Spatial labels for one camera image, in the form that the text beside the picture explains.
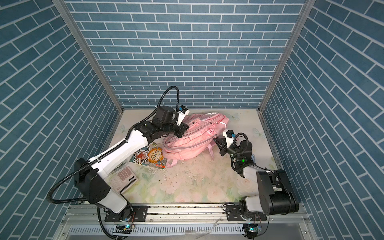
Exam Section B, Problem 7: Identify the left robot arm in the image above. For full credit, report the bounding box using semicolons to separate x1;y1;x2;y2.
74;105;189;219

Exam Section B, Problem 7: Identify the corner aluminium post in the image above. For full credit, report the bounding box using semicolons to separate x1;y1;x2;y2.
259;0;316;114
52;0;124;114

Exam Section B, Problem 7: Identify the aluminium front rail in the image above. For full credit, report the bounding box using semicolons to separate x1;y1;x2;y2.
52;202;319;240

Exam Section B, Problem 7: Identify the white pink calculator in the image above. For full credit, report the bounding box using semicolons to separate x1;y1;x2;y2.
109;167;138;194

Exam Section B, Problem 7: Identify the pink student backpack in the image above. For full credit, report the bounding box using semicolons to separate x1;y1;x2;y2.
163;112;229;168

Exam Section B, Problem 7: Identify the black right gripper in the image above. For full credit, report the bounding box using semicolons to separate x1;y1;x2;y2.
214;137;243;163

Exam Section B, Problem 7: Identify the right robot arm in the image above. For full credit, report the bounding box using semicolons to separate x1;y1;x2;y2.
214;137;299;219

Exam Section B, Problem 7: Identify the left corner aluminium post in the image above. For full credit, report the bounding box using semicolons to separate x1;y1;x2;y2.
52;0;124;114

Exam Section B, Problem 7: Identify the colourful illustrated book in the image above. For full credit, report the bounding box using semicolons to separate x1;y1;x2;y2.
129;143;168;170

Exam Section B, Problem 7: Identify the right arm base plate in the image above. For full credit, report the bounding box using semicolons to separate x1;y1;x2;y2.
222;203;267;222

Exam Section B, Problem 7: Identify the left black corrugated cable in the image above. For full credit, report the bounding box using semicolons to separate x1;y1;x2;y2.
46;86;181;240

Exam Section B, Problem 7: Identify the right corner aluminium post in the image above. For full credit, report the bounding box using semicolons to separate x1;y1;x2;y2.
259;0;316;114

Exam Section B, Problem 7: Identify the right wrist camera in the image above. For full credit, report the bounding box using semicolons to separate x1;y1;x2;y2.
223;130;235;148

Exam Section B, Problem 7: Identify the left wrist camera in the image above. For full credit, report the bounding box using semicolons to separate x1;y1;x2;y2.
177;105;190;126

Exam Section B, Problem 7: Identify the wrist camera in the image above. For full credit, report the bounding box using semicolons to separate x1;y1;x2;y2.
223;130;235;148
177;105;190;126

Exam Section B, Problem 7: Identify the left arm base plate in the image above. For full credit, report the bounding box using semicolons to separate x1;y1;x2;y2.
105;206;148;223

